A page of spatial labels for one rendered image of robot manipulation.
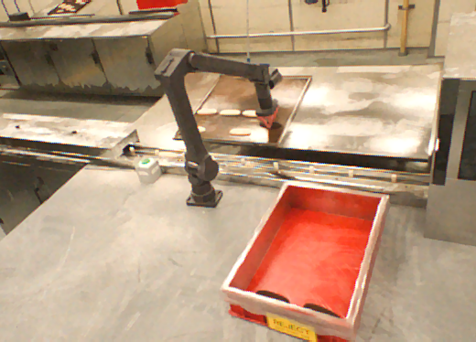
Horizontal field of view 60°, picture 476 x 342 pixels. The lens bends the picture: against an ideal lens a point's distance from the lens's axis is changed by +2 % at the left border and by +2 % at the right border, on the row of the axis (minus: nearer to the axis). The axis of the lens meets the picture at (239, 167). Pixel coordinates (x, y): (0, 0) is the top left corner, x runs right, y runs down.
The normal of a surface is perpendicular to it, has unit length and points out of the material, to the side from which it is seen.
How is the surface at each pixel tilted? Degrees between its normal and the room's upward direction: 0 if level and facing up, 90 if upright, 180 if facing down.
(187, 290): 0
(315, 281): 0
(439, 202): 90
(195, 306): 0
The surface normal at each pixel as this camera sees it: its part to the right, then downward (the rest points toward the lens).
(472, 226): -0.41, 0.55
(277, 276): -0.16, -0.83
